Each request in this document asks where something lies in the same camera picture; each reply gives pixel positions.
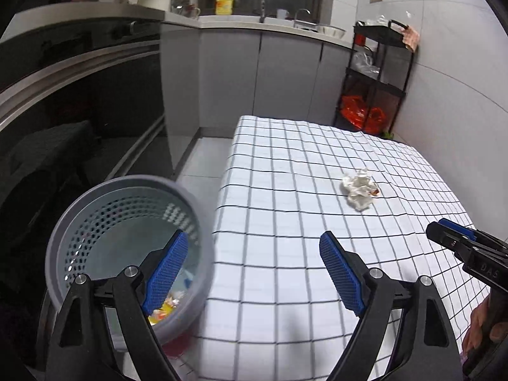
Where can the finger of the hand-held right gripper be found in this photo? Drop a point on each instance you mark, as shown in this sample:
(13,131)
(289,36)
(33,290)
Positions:
(460,226)
(448,240)

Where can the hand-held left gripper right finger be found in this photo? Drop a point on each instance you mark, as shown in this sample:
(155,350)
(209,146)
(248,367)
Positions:
(341,274)

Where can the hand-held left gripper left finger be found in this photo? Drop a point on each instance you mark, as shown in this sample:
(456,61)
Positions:
(166,270)

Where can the yellow wrapper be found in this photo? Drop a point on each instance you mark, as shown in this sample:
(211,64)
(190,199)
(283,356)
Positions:
(168,307)

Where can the grey perforated plastic basket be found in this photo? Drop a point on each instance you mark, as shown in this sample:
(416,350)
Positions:
(119,214)

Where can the white tissue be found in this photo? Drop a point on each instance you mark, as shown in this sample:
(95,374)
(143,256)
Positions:
(359,190)

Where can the person's right hand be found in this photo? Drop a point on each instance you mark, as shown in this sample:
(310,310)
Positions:
(478,325)

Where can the purple floral clothing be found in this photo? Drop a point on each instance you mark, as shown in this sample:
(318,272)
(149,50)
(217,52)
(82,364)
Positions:
(464,358)

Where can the white black checked tablecloth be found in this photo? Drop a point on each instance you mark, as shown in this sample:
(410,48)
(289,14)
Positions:
(297,206)

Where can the red plastic bag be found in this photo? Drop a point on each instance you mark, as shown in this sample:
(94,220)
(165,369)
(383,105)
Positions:
(376,121)
(353,113)

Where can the black metal rack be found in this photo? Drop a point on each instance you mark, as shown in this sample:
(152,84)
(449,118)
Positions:
(381,83)

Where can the clear plastic bag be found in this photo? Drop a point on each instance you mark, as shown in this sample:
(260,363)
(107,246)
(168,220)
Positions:
(367,63)

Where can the black built-in oven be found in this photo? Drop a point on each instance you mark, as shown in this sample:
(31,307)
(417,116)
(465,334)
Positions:
(79,87)

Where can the grey kitchen cabinet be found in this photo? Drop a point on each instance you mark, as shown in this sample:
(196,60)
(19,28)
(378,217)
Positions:
(238,71)

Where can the small red container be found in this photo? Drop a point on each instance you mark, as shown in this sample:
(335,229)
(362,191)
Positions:
(359,39)

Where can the curved metal faucet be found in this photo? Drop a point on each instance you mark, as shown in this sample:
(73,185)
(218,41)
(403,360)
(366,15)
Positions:
(303,12)

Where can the white cup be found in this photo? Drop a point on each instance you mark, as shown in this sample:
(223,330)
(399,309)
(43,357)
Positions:
(282,14)

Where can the yellow detergent bottle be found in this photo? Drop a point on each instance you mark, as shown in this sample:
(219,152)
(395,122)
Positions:
(224,4)

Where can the tall metal faucet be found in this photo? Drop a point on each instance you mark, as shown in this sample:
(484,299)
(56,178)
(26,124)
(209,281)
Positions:
(261,6)

